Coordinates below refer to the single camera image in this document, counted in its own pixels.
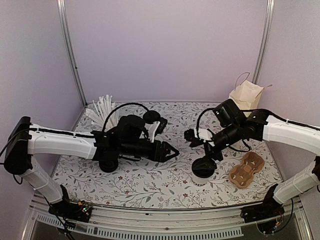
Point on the floral patterned table mat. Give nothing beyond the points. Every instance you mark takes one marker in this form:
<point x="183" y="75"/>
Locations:
<point x="168" y="185"/>

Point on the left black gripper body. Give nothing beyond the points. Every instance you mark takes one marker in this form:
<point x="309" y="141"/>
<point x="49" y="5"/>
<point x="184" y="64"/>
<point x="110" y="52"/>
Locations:
<point x="153" y="155"/>

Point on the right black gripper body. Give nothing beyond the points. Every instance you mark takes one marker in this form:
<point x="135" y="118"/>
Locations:
<point x="210" y="151"/>

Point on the front aluminium rail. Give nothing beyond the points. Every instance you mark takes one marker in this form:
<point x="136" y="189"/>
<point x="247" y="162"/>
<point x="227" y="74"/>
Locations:
<point x="123" y="223"/>

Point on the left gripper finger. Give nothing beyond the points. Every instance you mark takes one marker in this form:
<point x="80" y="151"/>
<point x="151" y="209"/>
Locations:
<point x="165" y="157"/>
<point x="168" y="148"/>

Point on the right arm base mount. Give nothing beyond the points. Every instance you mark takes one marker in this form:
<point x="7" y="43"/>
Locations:
<point x="267" y="209"/>

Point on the black plastic cup lid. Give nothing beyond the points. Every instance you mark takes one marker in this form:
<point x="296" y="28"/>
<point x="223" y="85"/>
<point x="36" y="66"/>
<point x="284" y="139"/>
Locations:
<point x="151" y="116"/>

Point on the beige paper takeout bag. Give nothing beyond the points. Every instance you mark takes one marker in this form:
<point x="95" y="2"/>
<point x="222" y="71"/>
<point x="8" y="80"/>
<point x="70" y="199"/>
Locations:
<point x="246" y="95"/>

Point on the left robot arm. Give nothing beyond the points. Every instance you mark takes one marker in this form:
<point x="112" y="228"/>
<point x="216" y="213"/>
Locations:
<point x="133" y="137"/>

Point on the bundle of wrapped white straws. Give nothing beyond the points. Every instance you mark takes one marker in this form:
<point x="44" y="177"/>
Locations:
<point x="101" y="109"/>

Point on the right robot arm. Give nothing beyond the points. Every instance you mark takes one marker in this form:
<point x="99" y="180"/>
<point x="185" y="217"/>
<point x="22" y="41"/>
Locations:
<point x="264" y="125"/>

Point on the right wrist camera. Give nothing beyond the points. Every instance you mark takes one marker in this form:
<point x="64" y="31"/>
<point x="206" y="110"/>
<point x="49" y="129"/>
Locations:
<point x="197" y="138"/>

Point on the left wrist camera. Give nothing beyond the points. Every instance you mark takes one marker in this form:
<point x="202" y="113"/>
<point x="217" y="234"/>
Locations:
<point x="156" y="128"/>

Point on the brown cardboard cup carrier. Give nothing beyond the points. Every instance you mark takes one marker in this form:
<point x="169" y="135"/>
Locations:
<point x="242" y="174"/>

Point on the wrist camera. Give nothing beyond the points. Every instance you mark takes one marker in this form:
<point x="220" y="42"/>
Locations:
<point x="156" y="128"/>
<point x="197" y="138"/>

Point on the stack of black lids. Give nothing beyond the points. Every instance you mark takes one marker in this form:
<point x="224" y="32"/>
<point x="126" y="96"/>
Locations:
<point x="108" y="166"/>

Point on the left metal frame post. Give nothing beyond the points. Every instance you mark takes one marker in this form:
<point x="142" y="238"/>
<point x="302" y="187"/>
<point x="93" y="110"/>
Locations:
<point x="61" y="6"/>

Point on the metal frame post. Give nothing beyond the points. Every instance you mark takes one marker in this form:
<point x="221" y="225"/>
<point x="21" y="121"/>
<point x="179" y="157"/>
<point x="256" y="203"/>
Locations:
<point x="61" y="6"/>
<point x="270" y="5"/>

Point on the right metal frame post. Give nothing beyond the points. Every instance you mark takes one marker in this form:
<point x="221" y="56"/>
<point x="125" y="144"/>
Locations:
<point x="270" y="5"/>

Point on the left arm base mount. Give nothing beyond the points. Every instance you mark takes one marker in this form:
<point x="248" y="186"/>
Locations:
<point x="80" y="211"/>

